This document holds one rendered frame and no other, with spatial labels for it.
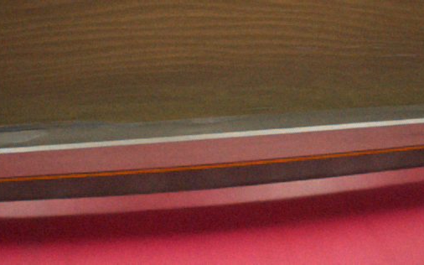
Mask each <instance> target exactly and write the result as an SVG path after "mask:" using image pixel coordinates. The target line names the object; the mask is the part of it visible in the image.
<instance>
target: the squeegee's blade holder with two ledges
mask: <svg viewBox="0 0 424 265"><path fill-rule="evenodd" d="M421 145H424V103H423V104H413V105H402V106H391V107H385V106H380V107H358V108H347V109H335V110H322V111H311V112H309V111H299V112H275V113H262V114H249V115H237V116H223V117H199V118H185V119H173V120H172V121H160V122H135V123H123V124H111V125H99V126H87V127H64V128H52V129H42V130H30V131H19V132H0V179H2V178H5V179H11V178H21V177H29V176H30V177H39V176H50V175H68V174H88V173H97V174H99V173H109V172H119V171H130V170H141V169H162V168H170V169H173V167H174V168H183V167H195V166H206V165H218V164H227V163H239V162H250V161H262V160H273V159H284V158H305V157H315V155H325V154H336V153H355V152H365V151H375V150H385V149H391V148H404V147H413V146H421Z"/></svg>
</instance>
